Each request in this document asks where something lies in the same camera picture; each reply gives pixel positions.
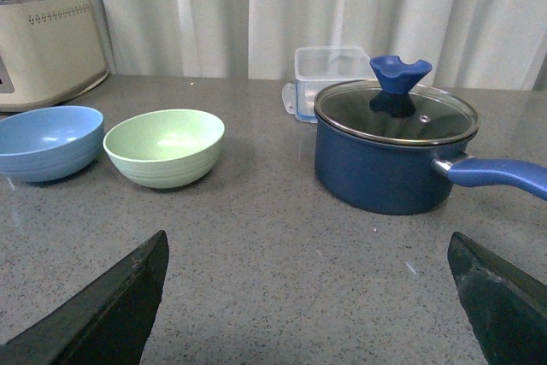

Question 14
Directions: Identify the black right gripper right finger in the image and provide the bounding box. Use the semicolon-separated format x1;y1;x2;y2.
447;232;546;364

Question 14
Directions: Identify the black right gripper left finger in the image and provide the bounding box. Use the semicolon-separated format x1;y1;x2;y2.
1;230;169;364

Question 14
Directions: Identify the green bowl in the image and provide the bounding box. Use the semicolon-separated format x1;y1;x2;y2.
103;109;225;189

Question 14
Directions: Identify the blue bowl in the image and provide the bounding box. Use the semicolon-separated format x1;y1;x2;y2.
1;106;104;183

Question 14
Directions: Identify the blue saucepan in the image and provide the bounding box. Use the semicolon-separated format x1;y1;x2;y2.
313;82;547;215

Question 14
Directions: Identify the glass lid blue knob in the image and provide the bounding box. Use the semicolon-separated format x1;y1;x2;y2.
315;56;479;146

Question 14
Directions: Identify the cream toaster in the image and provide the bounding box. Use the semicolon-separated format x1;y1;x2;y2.
1;0;109;113

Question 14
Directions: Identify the clear plastic container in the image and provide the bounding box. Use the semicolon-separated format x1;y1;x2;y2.
281;45;375;123

